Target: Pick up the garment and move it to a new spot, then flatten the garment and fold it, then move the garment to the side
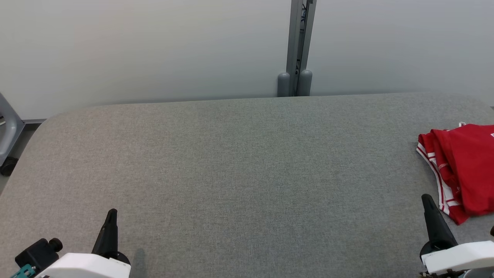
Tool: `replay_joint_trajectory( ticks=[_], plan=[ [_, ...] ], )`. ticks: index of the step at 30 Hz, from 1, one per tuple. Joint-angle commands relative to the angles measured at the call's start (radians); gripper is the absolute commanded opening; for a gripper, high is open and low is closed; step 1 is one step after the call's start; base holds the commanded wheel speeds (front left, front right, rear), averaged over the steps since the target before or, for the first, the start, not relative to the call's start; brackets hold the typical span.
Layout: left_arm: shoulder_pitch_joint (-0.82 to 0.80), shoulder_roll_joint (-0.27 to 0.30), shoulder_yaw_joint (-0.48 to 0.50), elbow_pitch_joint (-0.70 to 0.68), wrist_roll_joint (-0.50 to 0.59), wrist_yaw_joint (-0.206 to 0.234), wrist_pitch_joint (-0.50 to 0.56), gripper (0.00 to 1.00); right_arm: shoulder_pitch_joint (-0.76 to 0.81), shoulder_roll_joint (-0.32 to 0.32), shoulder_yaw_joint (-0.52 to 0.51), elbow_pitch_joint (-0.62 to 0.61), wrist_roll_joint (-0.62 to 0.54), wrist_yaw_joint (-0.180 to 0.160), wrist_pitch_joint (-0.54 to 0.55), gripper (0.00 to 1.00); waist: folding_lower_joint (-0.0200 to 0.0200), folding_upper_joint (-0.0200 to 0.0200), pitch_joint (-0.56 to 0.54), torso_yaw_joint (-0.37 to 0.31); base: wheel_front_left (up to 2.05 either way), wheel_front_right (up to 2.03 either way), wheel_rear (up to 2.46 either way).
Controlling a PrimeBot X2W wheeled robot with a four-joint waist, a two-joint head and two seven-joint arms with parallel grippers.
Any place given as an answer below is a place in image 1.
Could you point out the red shirt white sleeves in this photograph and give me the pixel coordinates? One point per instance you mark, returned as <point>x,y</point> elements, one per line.
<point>471,170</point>

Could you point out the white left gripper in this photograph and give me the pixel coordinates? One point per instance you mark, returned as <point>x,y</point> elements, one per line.
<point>85,268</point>

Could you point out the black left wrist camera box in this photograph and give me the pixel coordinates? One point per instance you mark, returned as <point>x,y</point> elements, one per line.
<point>36,255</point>

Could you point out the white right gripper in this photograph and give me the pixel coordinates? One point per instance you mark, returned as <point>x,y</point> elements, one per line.
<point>463,256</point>

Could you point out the grey metal post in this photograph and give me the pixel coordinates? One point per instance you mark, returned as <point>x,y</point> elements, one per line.
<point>293,38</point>

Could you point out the grey wheeled stand leg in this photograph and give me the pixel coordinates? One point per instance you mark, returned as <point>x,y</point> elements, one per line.
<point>9,131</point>

